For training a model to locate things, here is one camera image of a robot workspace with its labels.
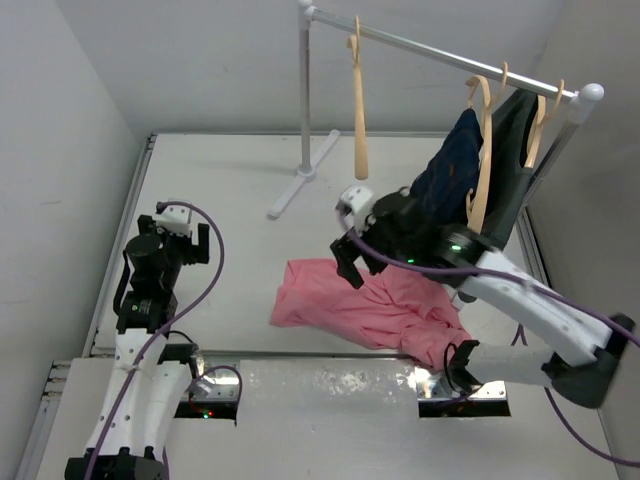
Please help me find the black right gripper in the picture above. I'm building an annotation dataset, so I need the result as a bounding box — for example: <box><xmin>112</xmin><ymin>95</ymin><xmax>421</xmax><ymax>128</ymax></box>
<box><xmin>330</xmin><ymin>213</ymin><xmax>417</xmax><ymax>285</ymax></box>

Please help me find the pink t shirt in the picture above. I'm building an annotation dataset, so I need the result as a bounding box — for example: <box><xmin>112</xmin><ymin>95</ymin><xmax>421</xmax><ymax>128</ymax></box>
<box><xmin>270</xmin><ymin>259</ymin><xmax>471</xmax><ymax>371</ymax></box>

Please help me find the beige plastic hanger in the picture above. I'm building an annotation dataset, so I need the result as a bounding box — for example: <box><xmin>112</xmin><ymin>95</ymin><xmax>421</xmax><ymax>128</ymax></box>
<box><xmin>347</xmin><ymin>16</ymin><xmax>369</xmax><ymax>180</ymax></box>

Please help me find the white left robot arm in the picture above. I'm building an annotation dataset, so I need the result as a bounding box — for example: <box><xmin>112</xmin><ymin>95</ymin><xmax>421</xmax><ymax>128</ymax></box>
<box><xmin>64</xmin><ymin>207</ymin><xmax>209</xmax><ymax>479</ymax></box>

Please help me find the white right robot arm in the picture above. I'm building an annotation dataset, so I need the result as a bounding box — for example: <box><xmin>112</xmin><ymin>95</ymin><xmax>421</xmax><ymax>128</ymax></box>
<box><xmin>331</xmin><ymin>186</ymin><xmax>639</xmax><ymax>409</ymax></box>

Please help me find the beige hanger with blue garment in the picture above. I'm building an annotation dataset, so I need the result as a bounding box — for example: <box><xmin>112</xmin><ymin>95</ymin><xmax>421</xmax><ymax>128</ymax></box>
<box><xmin>465</xmin><ymin>61</ymin><xmax>509</xmax><ymax>233</ymax></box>

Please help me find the beige hanger with green garment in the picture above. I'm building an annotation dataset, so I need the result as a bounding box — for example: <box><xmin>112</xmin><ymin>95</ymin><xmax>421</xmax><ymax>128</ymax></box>
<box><xmin>524</xmin><ymin>79</ymin><xmax>565</xmax><ymax>169</ymax></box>

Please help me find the navy blue garment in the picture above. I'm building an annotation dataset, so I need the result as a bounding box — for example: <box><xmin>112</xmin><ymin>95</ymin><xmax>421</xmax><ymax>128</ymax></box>
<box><xmin>410</xmin><ymin>108</ymin><xmax>484</xmax><ymax>225</ymax></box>

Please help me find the dark green garment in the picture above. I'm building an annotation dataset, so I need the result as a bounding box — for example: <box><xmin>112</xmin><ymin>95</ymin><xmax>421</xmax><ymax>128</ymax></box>
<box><xmin>482</xmin><ymin>90</ymin><xmax>538</xmax><ymax>250</ymax></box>

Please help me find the white metal clothes rack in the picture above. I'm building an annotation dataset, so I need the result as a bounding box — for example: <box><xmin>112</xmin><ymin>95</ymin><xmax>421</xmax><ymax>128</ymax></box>
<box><xmin>267</xmin><ymin>1</ymin><xmax>605</xmax><ymax>220</ymax></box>

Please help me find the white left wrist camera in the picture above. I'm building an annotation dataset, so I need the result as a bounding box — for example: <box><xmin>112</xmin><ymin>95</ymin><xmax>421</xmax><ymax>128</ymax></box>
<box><xmin>152</xmin><ymin>205</ymin><xmax>192</xmax><ymax>238</ymax></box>

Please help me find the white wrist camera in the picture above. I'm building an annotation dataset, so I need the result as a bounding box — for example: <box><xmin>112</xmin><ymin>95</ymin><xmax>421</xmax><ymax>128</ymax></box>
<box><xmin>337</xmin><ymin>185</ymin><xmax>376</xmax><ymax>233</ymax></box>
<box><xmin>152</xmin><ymin>205</ymin><xmax>192</xmax><ymax>238</ymax></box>

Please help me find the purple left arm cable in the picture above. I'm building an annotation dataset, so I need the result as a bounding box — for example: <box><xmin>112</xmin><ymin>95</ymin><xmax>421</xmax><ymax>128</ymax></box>
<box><xmin>82</xmin><ymin>199</ymin><xmax>244</xmax><ymax>480</ymax></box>

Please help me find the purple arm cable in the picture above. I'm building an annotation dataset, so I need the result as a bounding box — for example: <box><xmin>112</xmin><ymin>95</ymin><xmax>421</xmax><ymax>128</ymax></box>
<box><xmin>339</xmin><ymin>209</ymin><xmax>640</xmax><ymax>467</ymax></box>
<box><xmin>82</xmin><ymin>199</ymin><xmax>244</xmax><ymax>480</ymax></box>

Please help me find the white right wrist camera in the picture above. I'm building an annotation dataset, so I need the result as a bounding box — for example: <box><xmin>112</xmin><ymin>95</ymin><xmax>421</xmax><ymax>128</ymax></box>
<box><xmin>337</xmin><ymin>185</ymin><xmax>376</xmax><ymax>233</ymax></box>

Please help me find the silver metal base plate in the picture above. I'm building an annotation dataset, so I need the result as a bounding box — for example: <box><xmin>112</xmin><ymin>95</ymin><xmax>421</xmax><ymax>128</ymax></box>
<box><xmin>176</xmin><ymin>356</ymin><xmax>511</xmax><ymax>420</ymax></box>

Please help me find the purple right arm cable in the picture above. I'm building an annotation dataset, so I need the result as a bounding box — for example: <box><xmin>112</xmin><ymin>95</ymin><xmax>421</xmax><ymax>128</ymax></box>
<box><xmin>339</xmin><ymin>209</ymin><xmax>640</xmax><ymax>467</ymax></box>

